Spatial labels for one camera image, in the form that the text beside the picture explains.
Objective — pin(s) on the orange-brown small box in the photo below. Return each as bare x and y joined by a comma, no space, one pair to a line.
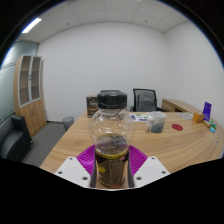
198,118

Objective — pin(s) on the small blue box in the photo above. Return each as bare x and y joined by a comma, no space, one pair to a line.
212,130

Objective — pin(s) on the grey mesh armrest office chair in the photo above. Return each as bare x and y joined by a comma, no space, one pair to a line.
145,100

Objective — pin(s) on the purple standing card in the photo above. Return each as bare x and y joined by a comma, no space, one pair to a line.
207,111

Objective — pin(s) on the flat round red coaster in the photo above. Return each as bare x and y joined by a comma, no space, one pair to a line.
177,127

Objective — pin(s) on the black leather sofa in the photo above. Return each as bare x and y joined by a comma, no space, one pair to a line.
13,138

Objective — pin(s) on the white leaflet with green print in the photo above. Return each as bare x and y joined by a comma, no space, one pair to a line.
140,117

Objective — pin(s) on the grey waste bin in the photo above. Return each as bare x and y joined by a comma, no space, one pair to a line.
68,122

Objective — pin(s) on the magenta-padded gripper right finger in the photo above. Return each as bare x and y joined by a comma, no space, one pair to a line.
148,171

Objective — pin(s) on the clear bottle with dark drink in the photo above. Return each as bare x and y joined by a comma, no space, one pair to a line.
111,133

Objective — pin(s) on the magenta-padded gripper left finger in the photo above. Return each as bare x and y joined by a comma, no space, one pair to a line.
75,171

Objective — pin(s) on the yellow snack packet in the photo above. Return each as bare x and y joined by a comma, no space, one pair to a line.
206,123

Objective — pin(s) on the wooden glass-door shelf cabinet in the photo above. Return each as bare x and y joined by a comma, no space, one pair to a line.
30,96

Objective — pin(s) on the wooden side desk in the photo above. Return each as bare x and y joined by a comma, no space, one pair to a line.
178,105

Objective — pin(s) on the small dark brown box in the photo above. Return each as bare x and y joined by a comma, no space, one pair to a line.
91,106

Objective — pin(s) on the white and grey mug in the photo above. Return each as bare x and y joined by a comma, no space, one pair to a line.
157,122

